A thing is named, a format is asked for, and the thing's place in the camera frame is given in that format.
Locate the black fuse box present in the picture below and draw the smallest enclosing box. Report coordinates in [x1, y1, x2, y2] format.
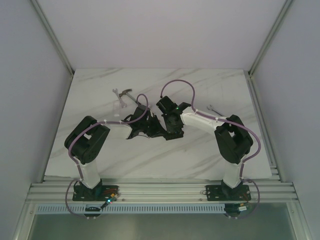
[163, 129, 184, 141]

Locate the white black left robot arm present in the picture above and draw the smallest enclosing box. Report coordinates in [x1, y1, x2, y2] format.
[64, 105, 167, 201]

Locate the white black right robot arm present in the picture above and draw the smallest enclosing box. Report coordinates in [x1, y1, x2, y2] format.
[156, 96, 253, 201]

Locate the silver wrench left side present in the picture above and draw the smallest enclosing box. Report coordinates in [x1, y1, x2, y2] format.
[112, 88, 128, 108]

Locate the silver wrench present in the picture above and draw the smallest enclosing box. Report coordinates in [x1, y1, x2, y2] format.
[206, 105, 225, 117]
[112, 88, 128, 108]

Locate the silver wrench right side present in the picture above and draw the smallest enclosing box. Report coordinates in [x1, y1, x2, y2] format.
[206, 105, 225, 117]

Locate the black handle claw hammer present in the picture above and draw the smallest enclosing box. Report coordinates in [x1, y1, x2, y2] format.
[119, 88, 138, 104]

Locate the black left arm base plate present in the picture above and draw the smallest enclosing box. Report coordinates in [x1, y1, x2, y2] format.
[72, 184, 119, 202]

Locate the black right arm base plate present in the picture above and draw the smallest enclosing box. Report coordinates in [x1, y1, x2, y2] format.
[204, 184, 252, 202]

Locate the aluminium mounting rail frame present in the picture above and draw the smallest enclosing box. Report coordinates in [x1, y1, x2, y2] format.
[24, 69, 300, 203]

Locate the white slotted cable duct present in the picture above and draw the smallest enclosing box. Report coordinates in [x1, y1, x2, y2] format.
[35, 203, 226, 215]

